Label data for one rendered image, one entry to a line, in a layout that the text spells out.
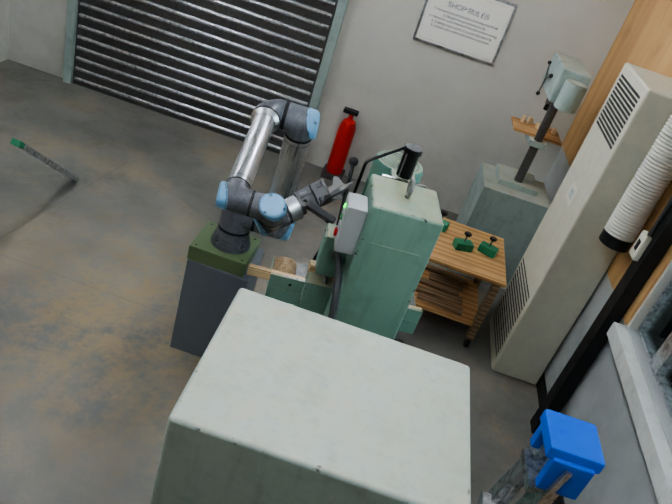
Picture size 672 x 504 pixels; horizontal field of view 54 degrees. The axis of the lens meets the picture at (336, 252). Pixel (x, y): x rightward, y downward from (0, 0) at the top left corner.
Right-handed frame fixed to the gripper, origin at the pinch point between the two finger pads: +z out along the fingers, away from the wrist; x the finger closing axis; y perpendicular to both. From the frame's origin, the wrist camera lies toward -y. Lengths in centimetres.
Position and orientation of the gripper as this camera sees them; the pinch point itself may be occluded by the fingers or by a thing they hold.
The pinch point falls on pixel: (350, 189)
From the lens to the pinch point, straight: 239.4
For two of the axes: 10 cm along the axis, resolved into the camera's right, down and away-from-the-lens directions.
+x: -1.7, 1.7, 9.7
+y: -4.5, -8.9, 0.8
